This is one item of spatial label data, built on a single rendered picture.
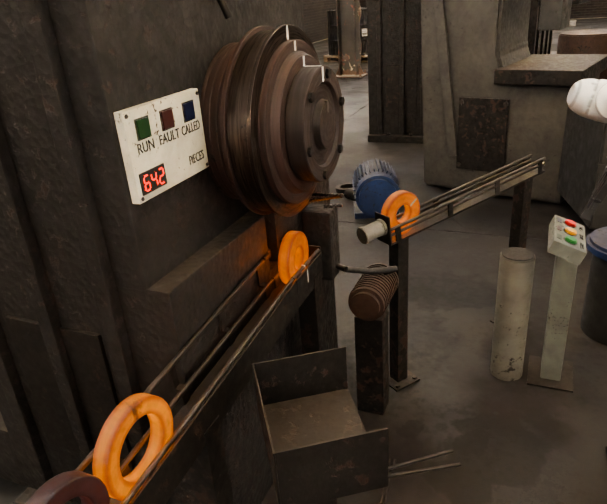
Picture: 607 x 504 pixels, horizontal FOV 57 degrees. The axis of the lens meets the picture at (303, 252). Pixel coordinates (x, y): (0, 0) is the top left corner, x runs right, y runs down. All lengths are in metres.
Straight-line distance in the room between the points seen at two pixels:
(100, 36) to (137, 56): 0.10
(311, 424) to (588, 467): 1.11
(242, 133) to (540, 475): 1.40
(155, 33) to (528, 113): 3.07
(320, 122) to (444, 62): 2.78
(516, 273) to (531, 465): 0.63
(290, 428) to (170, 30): 0.86
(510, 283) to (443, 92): 2.24
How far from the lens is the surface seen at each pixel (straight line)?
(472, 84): 4.07
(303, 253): 1.61
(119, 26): 1.16
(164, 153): 1.21
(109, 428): 1.03
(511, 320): 2.19
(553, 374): 2.37
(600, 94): 1.81
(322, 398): 1.27
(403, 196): 1.93
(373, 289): 1.84
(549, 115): 3.95
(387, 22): 5.61
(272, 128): 1.29
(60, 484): 0.98
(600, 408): 2.32
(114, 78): 1.13
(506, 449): 2.07
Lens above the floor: 1.42
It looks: 25 degrees down
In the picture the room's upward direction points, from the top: 4 degrees counter-clockwise
